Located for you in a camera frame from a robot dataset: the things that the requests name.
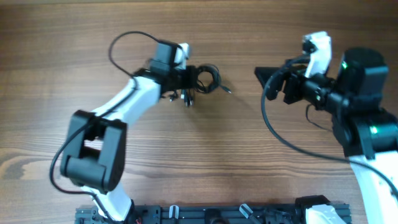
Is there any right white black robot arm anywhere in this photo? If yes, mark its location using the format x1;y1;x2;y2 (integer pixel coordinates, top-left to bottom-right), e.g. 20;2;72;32
254;47;397;223

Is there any black cable bundle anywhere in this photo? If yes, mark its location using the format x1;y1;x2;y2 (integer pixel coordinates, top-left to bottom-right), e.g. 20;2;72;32
160;63;233;108

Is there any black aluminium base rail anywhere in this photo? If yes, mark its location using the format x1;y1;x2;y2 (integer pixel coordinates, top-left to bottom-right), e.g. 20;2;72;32
75;204;305;224

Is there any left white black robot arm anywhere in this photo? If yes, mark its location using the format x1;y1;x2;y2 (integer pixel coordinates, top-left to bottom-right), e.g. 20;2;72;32
54;40;197;223

